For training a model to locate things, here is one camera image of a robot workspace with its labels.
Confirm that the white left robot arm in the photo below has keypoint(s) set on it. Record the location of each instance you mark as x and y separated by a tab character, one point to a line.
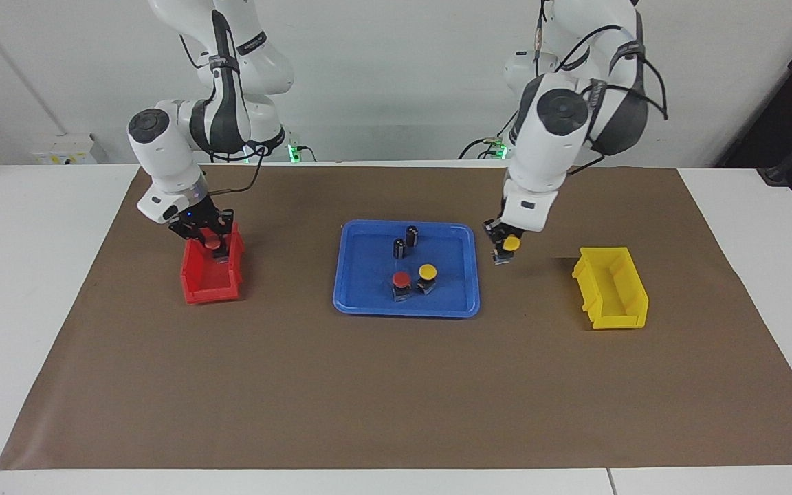
561	124

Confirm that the yellow push button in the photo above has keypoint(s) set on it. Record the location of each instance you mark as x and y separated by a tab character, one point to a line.
427	278
510	244

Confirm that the black cylinder component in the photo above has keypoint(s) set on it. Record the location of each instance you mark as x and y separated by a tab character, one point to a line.
399	248
411	236

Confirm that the red plastic bin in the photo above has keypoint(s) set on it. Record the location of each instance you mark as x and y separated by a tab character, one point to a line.
207	278

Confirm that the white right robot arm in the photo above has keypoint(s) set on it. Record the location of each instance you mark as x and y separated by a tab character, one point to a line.
221	110

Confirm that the yellow plastic bin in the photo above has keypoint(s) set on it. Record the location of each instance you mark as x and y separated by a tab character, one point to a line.
612	289

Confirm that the brown paper mat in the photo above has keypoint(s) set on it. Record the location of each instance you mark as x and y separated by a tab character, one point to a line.
396	385

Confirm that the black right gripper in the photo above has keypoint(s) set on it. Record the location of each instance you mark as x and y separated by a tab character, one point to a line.
193	218

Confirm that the white wall socket box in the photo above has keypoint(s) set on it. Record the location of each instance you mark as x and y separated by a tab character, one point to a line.
66	150

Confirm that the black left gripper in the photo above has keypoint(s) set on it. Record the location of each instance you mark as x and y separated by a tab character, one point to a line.
499	227

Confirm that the blue plastic tray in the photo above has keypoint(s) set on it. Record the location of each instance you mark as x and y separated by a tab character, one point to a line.
368	275

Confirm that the red push button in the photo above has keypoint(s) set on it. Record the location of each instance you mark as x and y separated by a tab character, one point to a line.
401	284
213	244

